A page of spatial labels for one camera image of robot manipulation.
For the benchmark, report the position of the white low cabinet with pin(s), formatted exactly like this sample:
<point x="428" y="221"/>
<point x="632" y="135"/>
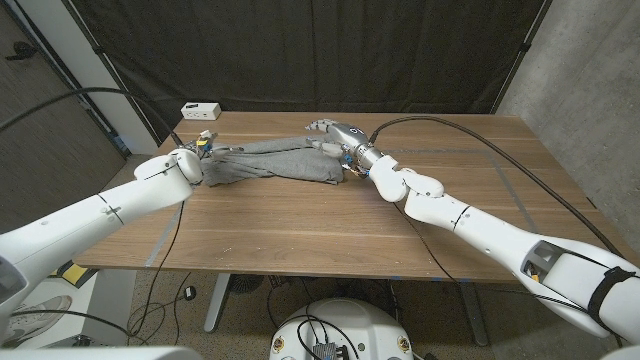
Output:
<point x="107" y="310"/>

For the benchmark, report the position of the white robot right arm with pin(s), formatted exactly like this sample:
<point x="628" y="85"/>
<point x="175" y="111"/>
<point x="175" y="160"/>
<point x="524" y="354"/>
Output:
<point x="500" y="235"/>

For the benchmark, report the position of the black backdrop curtain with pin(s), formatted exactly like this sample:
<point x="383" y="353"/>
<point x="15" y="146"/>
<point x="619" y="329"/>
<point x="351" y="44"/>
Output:
<point x="320" y="50"/>

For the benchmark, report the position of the white power strip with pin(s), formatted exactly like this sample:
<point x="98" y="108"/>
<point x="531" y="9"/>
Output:
<point x="201" y="111"/>

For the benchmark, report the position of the black backdrop stand pole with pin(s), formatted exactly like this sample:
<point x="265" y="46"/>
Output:
<point x="523" y="47"/>
<point x="98" y="50"/>

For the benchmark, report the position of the yellow black pad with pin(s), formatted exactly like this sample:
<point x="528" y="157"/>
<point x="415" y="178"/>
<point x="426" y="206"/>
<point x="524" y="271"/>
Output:
<point x="75" y="272"/>

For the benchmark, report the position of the grey table leg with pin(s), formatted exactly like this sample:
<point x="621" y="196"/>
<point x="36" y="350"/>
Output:
<point x="474" y="315"/>

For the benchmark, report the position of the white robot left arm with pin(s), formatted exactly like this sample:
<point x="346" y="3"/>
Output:
<point x="75" y="225"/>

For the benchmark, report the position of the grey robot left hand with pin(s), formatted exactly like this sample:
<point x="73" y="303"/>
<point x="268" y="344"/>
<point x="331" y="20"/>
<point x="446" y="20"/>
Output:
<point x="222" y="149"/>

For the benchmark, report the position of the white table leg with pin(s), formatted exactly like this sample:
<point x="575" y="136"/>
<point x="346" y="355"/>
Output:
<point x="217" y="300"/>

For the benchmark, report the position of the grey torso module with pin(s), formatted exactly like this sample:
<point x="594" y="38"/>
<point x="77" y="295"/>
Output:
<point x="330" y="351"/>

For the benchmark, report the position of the black power adapter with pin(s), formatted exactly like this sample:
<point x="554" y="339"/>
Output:
<point x="189" y="293"/>

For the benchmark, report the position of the black door frame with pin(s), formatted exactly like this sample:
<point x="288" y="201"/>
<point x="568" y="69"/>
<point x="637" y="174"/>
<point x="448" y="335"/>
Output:
<point x="107" y="127"/>

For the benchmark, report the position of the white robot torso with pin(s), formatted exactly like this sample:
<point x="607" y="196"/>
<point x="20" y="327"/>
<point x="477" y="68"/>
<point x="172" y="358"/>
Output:
<point x="360" y="325"/>

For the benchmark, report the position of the grey sneaker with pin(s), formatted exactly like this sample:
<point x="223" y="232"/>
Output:
<point x="45" y="312"/>

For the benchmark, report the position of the black round fan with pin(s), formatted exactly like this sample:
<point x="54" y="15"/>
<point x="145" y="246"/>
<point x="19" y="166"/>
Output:
<point x="246" y="283"/>

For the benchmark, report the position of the grey shorts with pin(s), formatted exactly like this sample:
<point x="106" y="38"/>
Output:
<point x="280" y="165"/>

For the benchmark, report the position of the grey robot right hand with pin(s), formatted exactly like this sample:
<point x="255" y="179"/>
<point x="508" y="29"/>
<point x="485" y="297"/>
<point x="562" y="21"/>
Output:
<point x="350" y="135"/>

